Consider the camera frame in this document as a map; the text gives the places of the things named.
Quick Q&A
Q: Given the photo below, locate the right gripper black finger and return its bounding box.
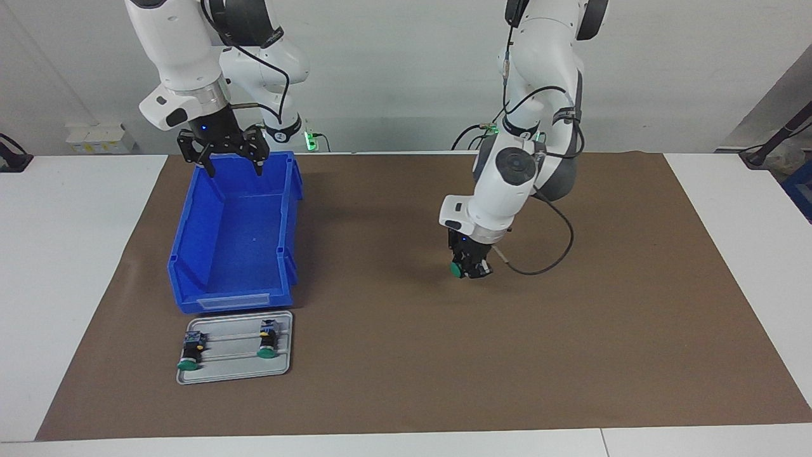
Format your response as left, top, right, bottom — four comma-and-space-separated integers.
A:
178, 129, 217, 178
240, 125, 271, 177

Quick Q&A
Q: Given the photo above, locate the white box with yellow labels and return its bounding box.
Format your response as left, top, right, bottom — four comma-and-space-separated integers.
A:
65, 123, 137, 154

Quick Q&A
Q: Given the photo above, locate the brown paper table mat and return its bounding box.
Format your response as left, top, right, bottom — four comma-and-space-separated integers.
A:
35, 151, 812, 442

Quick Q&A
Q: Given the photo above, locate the blue plastic storage bin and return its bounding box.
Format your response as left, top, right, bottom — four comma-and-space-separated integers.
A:
167, 150, 304, 315

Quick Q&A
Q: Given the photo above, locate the black clamp stand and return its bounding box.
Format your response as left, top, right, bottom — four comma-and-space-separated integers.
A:
0, 132, 34, 173

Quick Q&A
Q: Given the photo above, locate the silver metal tray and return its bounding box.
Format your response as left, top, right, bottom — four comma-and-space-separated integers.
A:
176, 310, 294, 385

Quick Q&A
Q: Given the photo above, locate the black pole stand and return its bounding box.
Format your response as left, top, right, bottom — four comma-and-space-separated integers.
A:
739, 100, 812, 169

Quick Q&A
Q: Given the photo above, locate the blue crate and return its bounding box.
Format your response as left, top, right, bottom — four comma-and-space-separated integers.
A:
782, 160, 812, 224

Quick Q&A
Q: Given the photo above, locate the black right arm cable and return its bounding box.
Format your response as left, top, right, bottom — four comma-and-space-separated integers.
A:
202, 0, 291, 128

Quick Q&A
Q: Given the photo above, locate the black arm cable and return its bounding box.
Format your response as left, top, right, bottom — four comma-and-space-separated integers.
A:
202, 0, 291, 128
494, 0, 586, 277

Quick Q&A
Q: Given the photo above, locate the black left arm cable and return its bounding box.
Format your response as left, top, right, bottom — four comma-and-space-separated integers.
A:
494, 0, 586, 277

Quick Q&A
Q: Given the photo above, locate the black base power cable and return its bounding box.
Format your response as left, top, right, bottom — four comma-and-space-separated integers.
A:
452, 123, 492, 152

